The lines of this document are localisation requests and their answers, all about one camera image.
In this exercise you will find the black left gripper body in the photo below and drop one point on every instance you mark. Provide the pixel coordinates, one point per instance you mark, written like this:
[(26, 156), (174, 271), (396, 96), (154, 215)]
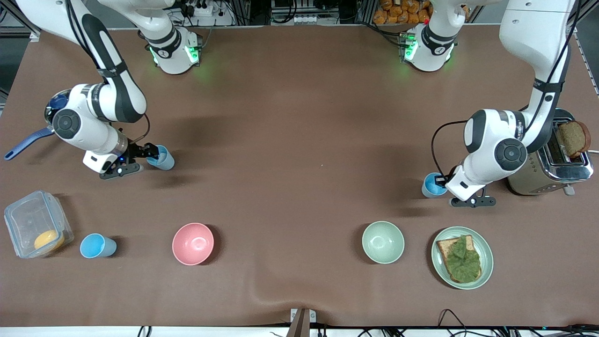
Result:
[(449, 179)]

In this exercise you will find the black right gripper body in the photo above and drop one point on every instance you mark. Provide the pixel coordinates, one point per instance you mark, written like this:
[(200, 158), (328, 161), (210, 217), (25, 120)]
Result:
[(134, 151)]

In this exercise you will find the blue plastic cup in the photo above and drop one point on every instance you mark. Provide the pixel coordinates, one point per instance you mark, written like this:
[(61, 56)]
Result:
[(164, 161), (430, 188), (96, 245)]

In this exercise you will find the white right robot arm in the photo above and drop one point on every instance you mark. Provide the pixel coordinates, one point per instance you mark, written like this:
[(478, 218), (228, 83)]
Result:
[(77, 135)]

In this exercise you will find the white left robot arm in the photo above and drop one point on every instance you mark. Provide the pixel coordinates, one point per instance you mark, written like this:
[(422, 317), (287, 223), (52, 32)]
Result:
[(486, 135)]

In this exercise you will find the bread slice under lettuce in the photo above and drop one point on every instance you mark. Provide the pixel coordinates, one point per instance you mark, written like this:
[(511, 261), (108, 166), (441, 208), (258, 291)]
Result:
[(442, 245)]

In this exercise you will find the green lettuce leaf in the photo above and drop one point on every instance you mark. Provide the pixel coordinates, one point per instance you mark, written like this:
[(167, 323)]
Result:
[(463, 262)]

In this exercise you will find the pale green plate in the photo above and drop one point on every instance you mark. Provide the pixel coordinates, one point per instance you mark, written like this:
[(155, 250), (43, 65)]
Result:
[(488, 260)]

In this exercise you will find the glass lid with blue knob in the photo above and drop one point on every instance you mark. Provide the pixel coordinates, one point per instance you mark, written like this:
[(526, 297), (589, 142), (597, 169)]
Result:
[(58, 102)]

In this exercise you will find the pale green bowl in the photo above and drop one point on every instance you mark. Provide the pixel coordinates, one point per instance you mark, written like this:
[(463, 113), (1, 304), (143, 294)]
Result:
[(383, 242)]

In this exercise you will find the pink bowl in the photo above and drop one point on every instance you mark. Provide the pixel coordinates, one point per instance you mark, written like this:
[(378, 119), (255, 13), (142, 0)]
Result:
[(193, 243)]

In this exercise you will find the beige and chrome toaster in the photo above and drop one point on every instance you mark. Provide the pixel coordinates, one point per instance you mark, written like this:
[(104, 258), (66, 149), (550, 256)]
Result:
[(566, 167)]

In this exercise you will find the round orange food item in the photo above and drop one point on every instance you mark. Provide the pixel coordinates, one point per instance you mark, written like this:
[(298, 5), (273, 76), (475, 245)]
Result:
[(47, 239)]

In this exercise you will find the clear plastic food container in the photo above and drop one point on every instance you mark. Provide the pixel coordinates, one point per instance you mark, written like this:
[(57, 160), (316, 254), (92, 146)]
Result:
[(28, 220)]

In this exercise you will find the brown bread slice in toaster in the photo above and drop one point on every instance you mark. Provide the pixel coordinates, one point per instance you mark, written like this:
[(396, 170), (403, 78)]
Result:
[(573, 138)]

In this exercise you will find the brown table cover mat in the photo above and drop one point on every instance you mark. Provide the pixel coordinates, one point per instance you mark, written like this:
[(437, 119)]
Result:
[(299, 210)]

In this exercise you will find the white power strip with plugs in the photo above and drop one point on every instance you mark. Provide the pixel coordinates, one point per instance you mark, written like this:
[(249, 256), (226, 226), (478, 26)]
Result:
[(200, 9)]

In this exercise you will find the bag of orange buns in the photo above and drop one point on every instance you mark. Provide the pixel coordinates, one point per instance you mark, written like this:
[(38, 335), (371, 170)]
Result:
[(402, 11)]

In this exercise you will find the metal table clamp bracket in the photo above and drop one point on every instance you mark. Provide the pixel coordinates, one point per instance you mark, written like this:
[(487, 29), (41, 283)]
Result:
[(302, 320)]

